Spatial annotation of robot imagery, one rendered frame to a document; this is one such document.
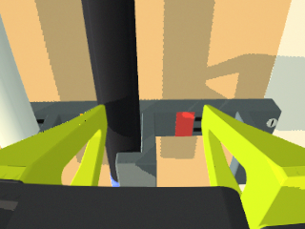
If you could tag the white tube with red ends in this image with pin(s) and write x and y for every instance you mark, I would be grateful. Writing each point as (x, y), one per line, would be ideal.
(17, 120)

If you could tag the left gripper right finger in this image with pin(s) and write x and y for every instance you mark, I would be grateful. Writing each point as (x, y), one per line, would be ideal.
(275, 190)

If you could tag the black metal bar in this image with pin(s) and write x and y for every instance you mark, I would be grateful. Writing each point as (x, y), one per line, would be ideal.
(111, 35)

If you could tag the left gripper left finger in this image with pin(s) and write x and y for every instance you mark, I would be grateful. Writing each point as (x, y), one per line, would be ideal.
(41, 158)

